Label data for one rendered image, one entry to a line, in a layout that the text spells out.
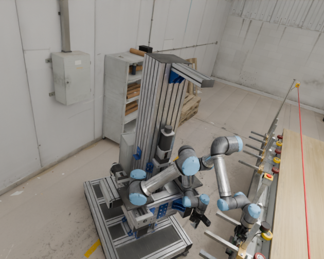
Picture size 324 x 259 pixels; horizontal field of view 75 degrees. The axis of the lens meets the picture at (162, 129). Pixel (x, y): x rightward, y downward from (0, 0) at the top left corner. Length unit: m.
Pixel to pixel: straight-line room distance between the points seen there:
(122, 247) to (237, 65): 7.92
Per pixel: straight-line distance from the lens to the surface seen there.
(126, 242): 2.46
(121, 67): 3.35
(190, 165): 1.32
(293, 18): 8.93
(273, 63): 8.97
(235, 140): 1.56
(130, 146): 1.91
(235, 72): 9.18
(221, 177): 1.47
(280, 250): 2.05
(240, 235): 1.64
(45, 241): 2.83
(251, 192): 2.69
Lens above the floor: 2.33
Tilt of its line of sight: 30 degrees down
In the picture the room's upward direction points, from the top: 11 degrees clockwise
